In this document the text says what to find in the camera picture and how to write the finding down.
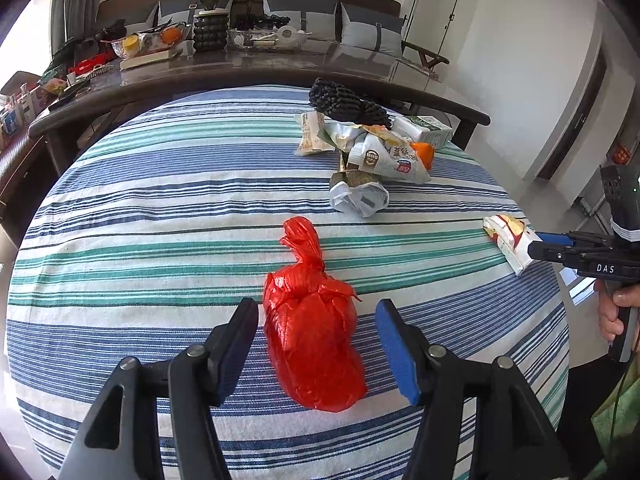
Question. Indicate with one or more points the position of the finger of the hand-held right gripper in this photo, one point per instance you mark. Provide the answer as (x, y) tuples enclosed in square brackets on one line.
[(550, 252), (552, 238)]

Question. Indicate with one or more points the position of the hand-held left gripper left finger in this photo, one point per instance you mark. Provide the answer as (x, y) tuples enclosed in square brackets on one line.
[(235, 355)]

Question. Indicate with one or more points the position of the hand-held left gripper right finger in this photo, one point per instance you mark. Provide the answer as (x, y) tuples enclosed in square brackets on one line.
[(395, 355)]

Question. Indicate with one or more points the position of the white red snack wrapper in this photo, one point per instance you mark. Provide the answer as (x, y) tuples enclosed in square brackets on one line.
[(510, 240)]

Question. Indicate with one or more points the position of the red plastic bag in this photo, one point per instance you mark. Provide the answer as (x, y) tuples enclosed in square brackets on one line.
[(310, 340)]

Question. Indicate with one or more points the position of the green white milk carton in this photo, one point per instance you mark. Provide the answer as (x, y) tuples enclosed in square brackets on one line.
[(425, 130)]

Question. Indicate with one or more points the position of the black knitted cloth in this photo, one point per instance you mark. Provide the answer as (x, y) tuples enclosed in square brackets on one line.
[(340, 100)]

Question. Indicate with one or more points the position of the person's right hand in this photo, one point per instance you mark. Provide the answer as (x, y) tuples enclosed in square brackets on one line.
[(606, 310)]

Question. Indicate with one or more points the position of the blue green striped tablecloth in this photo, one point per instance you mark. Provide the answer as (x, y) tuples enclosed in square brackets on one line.
[(150, 260)]

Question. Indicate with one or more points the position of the crumpled silver wrapper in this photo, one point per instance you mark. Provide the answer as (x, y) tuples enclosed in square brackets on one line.
[(357, 197)]

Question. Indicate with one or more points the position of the white snack bag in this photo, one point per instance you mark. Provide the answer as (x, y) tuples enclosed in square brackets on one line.
[(390, 160)]

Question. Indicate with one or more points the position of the person's green clothing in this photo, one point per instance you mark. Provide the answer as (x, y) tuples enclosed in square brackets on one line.
[(622, 425)]

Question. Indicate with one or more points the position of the floral sofa cover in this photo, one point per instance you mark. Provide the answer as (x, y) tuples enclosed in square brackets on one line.
[(415, 62)]

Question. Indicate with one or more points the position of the beige wrapper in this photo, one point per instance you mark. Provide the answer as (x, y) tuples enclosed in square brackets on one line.
[(312, 135)]

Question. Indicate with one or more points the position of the white door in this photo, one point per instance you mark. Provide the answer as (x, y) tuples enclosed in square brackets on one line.
[(440, 0)]

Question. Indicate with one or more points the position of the grey blue cushion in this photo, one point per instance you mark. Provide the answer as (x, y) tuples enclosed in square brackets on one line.
[(145, 17), (175, 7), (370, 32), (320, 20)]

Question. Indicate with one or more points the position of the brown bench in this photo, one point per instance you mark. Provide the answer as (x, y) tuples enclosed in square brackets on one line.
[(20, 165)]

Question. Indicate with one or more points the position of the dark wooden coffee table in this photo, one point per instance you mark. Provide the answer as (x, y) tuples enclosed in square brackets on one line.
[(250, 67)]

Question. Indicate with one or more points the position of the beige book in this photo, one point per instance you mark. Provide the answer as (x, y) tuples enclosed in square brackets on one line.
[(150, 61)]

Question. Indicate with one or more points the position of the black phone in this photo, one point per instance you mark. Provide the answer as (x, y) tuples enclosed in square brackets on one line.
[(67, 94)]

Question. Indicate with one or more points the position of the glass tea tray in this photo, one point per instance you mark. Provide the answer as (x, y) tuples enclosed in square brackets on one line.
[(260, 42)]

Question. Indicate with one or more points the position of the black ribbed stand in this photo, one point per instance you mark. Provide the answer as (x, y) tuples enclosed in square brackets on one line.
[(210, 32)]

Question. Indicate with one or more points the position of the glass fruit bowl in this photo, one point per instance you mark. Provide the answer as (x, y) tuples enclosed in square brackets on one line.
[(150, 42)]

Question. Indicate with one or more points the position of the red box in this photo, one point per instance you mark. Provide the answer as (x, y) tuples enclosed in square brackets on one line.
[(87, 64)]

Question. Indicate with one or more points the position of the orange fruit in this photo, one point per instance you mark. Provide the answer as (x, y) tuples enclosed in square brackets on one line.
[(171, 35)]

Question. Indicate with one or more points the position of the white tape roll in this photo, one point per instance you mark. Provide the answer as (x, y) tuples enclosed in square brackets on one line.
[(286, 32)]

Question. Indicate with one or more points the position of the yellow fruit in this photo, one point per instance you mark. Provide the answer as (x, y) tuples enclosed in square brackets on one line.
[(131, 44)]

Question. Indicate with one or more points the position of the cluster of toiletry bottles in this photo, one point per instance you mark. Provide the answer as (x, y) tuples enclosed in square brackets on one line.
[(20, 105)]

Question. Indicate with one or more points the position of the dark grapes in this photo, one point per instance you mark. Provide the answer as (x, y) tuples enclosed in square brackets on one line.
[(260, 21)]

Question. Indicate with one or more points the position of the black bag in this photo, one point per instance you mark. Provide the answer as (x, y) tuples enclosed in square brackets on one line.
[(85, 47)]

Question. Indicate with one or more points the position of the grey curtain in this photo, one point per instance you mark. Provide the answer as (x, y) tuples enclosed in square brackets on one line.
[(75, 0)]

